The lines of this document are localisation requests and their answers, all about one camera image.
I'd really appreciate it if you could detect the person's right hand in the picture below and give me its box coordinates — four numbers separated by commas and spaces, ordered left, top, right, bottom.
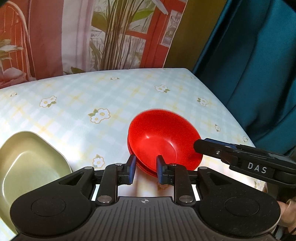
278, 199, 296, 232

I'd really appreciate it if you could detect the teal curtain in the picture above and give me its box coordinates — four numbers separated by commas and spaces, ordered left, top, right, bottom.
193, 1, 295, 155

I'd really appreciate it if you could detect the large green square plate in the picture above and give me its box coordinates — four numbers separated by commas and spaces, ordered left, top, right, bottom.
1, 132, 72, 233

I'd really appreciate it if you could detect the printed room backdrop cloth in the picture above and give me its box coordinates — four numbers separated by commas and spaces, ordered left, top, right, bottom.
1, 1, 226, 88

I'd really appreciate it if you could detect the large red bowl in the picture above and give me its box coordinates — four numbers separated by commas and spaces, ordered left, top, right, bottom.
127, 109, 203, 177

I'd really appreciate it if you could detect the floral checked tablecloth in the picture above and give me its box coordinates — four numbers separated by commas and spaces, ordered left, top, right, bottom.
0, 67, 266, 241

